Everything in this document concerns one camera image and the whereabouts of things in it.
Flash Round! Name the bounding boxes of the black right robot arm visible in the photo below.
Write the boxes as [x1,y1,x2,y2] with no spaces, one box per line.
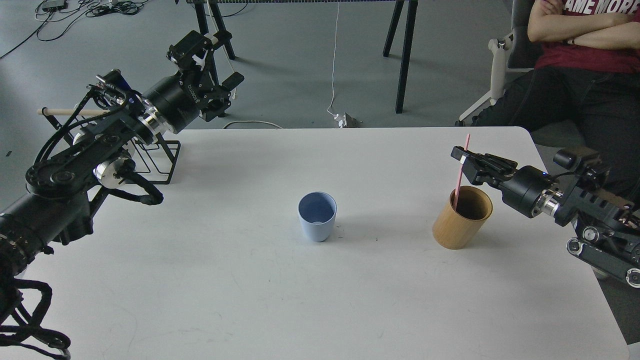
[451,146,640,289]

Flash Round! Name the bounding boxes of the grey office chair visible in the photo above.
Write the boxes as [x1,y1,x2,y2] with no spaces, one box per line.
[455,0,585,148]

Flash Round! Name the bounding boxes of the black table legs left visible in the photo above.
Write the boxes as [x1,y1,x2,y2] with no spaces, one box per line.
[188,0,236,85]

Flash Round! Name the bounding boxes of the black floor cables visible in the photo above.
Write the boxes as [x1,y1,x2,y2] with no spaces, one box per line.
[0,0,151,60]

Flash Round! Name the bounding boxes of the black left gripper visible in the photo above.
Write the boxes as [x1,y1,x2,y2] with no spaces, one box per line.
[142,30,245,134]

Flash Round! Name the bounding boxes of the bamboo cylinder holder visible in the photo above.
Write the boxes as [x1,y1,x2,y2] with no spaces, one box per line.
[432,186,493,249]

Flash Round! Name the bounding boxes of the black table legs right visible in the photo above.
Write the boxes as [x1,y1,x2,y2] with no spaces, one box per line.
[382,0,419,114]

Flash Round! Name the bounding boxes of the wooden dowel rod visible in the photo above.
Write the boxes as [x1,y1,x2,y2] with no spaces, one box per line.
[37,107,108,117]

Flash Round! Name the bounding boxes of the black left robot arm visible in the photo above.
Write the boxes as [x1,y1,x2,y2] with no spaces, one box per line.
[1,30,244,360]

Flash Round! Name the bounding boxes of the seated person red shirt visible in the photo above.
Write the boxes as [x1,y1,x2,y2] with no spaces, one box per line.
[472,0,640,201]

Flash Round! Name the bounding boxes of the white hanging cable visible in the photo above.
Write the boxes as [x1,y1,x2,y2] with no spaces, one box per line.
[327,0,342,118]

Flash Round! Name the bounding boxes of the black wire rack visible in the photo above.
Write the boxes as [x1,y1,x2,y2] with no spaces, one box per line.
[44,115,181,185]

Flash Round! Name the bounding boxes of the blue plastic cup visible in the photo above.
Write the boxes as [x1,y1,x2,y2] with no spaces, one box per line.
[297,191,338,243]

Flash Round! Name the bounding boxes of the black table legs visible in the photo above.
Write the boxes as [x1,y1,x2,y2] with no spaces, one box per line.
[188,0,236,85]
[382,0,419,114]

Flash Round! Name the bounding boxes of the pink chopstick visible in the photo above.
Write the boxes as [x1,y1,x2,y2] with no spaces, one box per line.
[452,133,471,212]

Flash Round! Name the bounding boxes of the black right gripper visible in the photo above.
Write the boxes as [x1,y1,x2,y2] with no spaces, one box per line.
[450,146,553,219]

